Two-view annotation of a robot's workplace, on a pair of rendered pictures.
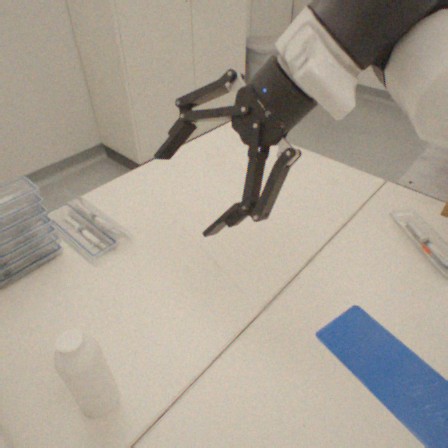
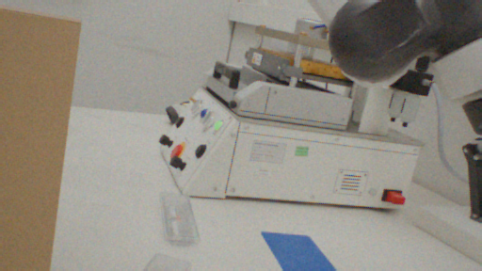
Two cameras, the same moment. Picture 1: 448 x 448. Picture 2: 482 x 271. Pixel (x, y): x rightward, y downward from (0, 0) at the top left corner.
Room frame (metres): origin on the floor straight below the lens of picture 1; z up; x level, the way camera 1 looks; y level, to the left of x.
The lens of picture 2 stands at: (0.97, -0.16, 1.11)
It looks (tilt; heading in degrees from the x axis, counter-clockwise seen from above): 13 degrees down; 198
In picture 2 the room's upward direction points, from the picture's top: 12 degrees clockwise
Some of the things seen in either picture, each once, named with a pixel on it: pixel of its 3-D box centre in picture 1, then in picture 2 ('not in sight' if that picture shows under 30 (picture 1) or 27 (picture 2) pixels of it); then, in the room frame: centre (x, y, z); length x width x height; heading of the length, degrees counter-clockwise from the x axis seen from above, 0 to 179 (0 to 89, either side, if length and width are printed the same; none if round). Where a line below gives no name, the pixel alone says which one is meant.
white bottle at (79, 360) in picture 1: (86, 372); not in sight; (0.20, 0.16, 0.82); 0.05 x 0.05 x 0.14
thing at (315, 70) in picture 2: not in sight; (306, 55); (-0.17, -0.41, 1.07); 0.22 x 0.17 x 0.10; 38
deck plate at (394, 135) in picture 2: not in sight; (304, 113); (-0.20, -0.39, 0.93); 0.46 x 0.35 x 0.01; 128
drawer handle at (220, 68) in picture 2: not in sight; (226, 73); (-0.06, -0.56, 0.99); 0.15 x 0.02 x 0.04; 38
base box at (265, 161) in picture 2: not in sight; (283, 148); (-0.16, -0.41, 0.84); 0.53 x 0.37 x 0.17; 128
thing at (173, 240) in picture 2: not in sight; (177, 218); (0.25, -0.48, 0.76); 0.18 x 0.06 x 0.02; 33
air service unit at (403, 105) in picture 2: not in sight; (404, 88); (-0.08, -0.18, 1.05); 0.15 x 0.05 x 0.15; 38
